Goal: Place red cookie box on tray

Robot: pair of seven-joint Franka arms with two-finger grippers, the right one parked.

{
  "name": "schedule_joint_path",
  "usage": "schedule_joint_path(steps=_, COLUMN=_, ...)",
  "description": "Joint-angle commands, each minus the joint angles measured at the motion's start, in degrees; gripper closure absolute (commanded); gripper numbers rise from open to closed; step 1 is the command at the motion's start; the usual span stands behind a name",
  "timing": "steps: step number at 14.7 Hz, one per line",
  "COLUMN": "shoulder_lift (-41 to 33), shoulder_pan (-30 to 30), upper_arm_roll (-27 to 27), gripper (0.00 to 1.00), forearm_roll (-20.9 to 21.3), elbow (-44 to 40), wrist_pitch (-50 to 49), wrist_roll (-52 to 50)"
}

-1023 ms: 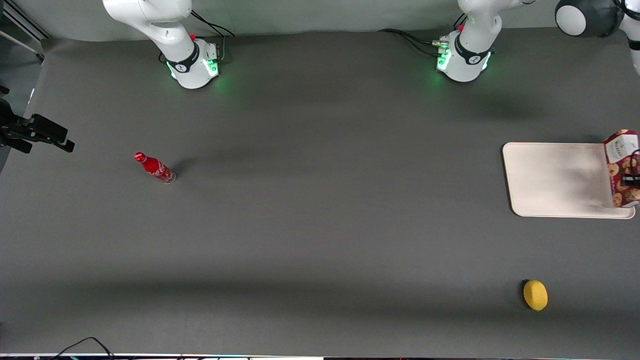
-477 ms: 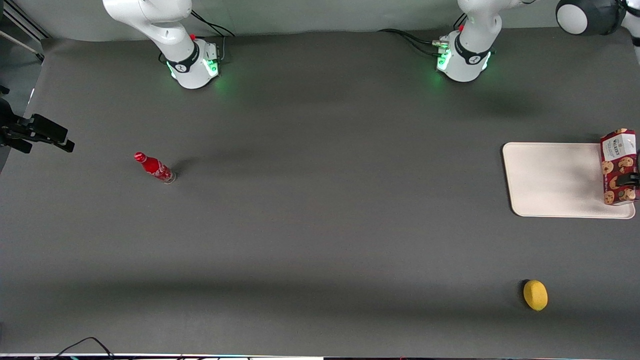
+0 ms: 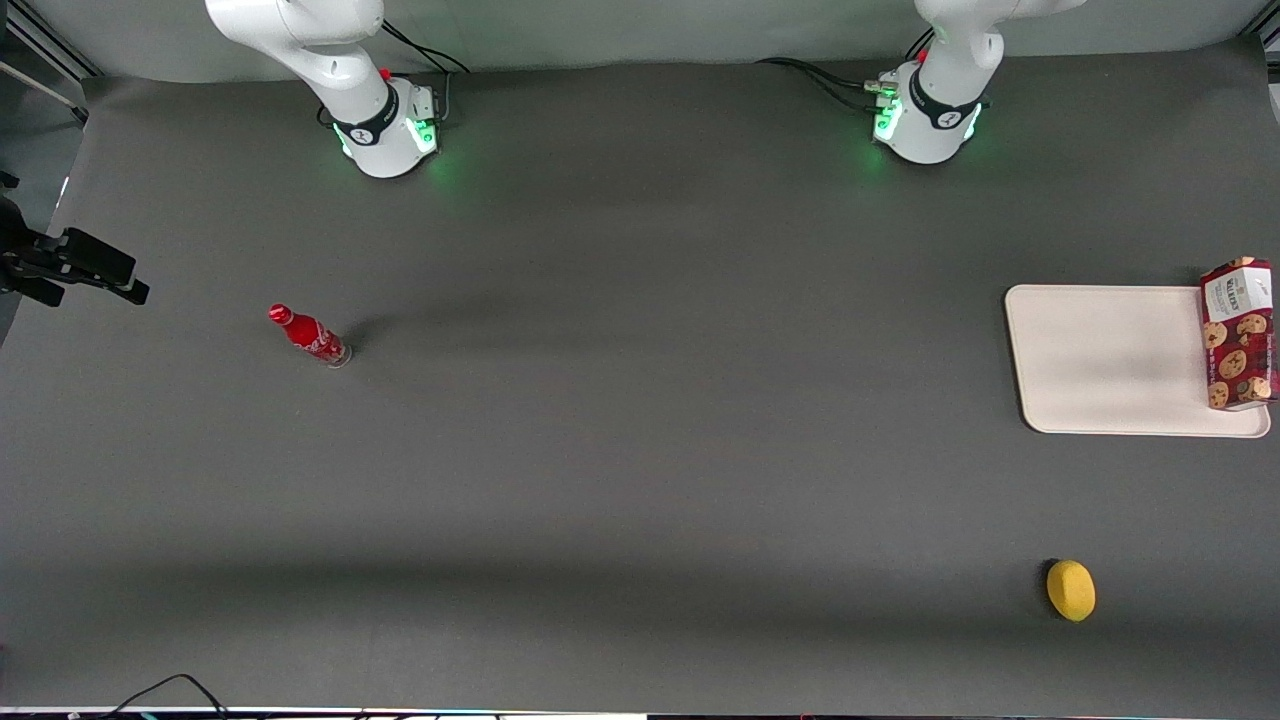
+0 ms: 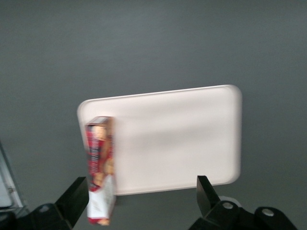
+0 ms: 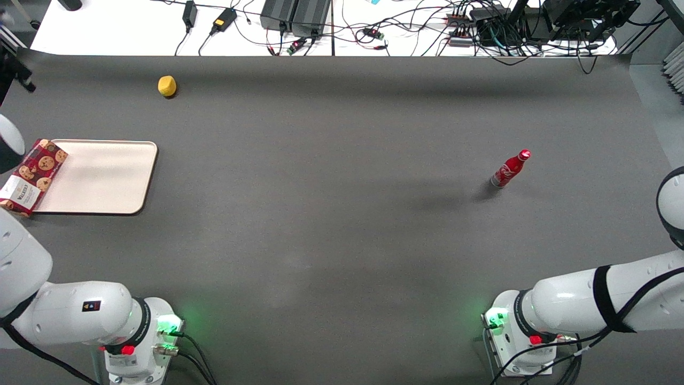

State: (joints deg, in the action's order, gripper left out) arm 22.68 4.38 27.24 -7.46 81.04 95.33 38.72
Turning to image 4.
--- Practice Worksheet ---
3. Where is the cream plastic tray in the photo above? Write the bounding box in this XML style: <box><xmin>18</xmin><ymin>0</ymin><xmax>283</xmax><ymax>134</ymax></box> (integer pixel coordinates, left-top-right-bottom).
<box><xmin>77</xmin><ymin>84</ymin><xmax>243</xmax><ymax>196</ymax></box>

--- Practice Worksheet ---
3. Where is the red cookie box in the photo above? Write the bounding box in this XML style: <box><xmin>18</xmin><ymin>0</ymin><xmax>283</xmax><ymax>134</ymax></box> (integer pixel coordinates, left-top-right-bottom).
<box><xmin>84</xmin><ymin>116</ymin><xmax>118</xmax><ymax>227</ymax></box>

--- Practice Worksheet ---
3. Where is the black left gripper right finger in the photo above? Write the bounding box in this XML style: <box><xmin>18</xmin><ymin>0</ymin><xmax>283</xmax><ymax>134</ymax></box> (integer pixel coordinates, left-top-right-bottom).
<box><xmin>196</xmin><ymin>175</ymin><xmax>222</xmax><ymax>218</ymax></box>

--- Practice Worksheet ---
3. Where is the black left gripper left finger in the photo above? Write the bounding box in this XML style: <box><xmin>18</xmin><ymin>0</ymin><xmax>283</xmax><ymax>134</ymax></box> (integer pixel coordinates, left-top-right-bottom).
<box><xmin>54</xmin><ymin>176</ymin><xmax>90</xmax><ymax>228</ymax></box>

